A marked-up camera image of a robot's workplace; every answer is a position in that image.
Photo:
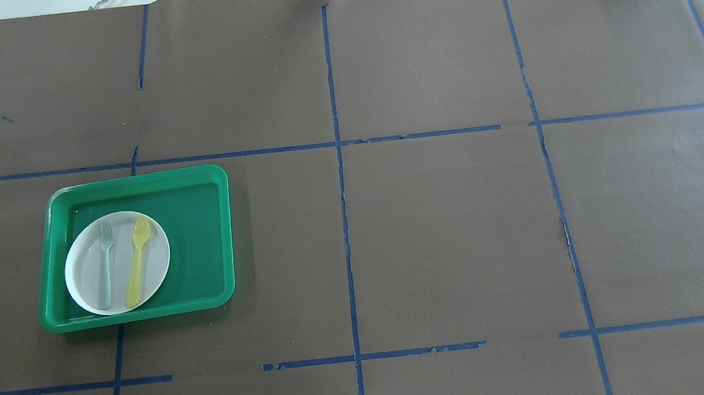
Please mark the yellow plastic spoon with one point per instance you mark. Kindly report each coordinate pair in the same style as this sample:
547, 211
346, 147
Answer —
140, 236

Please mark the green plastic tray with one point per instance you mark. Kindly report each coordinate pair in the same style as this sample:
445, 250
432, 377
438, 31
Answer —
191, 204

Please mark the white round plate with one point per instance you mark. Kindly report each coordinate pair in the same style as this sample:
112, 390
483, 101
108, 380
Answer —
82, 268

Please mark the pale green plastic fork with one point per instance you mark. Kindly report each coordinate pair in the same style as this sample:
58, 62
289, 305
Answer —
106, 242

